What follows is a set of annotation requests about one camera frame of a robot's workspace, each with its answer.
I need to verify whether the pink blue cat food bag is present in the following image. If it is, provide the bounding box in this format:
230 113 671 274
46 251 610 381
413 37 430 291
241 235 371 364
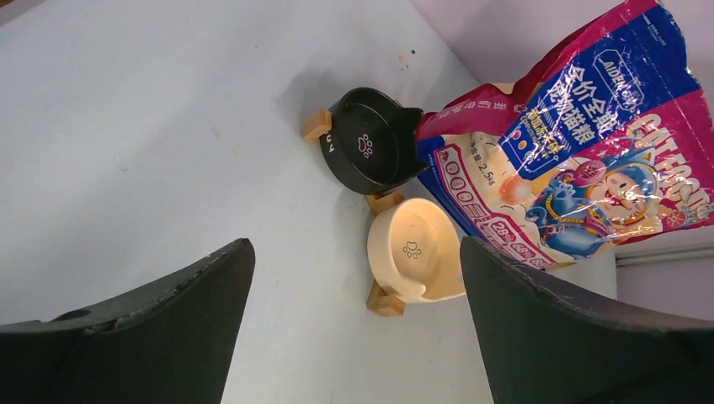
417 1 713 269

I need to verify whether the cream cat-shaped pet bowl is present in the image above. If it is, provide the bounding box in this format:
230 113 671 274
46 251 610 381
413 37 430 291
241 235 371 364
366 198 466 304

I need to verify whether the black cat-shaped pet bowl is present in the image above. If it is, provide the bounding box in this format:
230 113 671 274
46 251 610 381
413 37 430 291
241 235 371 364
319 87 428 195

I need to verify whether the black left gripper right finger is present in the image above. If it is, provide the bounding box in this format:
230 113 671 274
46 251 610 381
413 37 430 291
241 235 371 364
460 237 713 403

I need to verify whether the wooden bowl stand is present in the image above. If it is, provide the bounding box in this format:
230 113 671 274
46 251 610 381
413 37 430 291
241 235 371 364
301 109 406 317

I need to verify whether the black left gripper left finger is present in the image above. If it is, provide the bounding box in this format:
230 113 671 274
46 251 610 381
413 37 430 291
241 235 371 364
1 238 255 403

